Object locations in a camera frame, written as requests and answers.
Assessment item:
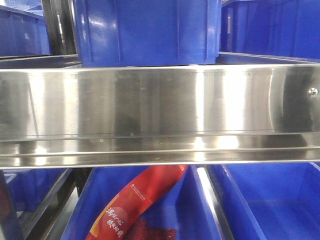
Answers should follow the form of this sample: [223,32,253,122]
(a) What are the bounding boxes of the dark blue bin upper middle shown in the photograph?
[73,0,222,67]

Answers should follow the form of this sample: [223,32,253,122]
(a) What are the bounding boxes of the dark steel upright post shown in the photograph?
[41,0,77,55]

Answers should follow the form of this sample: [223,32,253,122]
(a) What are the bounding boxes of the right shelf rail screw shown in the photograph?
[307,87,319,98]

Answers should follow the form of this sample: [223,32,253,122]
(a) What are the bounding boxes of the shelf bin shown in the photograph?
[61,165,223,240]
[220,0,320,59]
[3,168,65,212]
[207,162,320,240]

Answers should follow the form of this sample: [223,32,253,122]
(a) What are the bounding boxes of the right shelf lower middle bin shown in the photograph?
[61,165,223,240]

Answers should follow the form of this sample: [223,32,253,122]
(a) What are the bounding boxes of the dark blue bin upper left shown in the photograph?
[0,5,51,57]

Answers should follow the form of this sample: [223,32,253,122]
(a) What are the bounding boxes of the right shelf upper right bin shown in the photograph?
[220,0,320,59]

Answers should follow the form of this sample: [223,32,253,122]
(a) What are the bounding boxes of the right shelf lower left bin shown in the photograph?
[3,168,65,212]

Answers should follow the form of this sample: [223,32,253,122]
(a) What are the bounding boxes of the red printed snack bag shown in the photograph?
[86,164,188,240]

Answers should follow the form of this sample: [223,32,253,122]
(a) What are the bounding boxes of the dark blue bin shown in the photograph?
[0,5,51,57]
[73,0,222,67]

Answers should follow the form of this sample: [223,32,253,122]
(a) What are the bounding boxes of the right shelf steel front rail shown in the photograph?
[0,63,320,169]

